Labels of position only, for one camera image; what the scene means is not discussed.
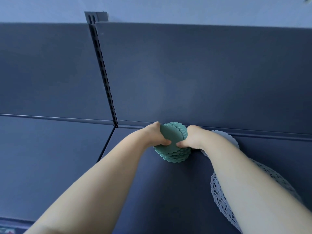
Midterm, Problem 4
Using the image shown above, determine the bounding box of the stack of small grey coasters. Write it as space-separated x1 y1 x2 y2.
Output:
200 130 241 159

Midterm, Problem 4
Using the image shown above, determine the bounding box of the stack of green coasters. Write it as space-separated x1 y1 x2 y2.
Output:
153 121 192 164

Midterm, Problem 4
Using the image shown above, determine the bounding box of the stack of grey lace doilies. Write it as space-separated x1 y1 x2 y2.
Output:
210 158 305 233

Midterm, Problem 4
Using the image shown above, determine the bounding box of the person's left forearm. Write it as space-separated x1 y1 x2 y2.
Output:
24 128 156 234

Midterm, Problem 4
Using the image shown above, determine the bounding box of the person's left hand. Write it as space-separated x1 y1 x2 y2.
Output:
144 121 172 150

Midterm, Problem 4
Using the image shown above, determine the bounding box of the black slotted shelf upright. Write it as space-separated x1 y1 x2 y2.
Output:
84 11 119 127

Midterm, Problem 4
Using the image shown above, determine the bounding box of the person's right forearm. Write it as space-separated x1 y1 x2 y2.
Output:
199 130 312 234

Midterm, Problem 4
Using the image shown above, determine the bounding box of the clear shelf edge rail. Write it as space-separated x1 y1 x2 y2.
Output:
0 216 36 234

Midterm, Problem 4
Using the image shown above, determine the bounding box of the person's right hand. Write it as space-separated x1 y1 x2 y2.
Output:
176 125 208 150

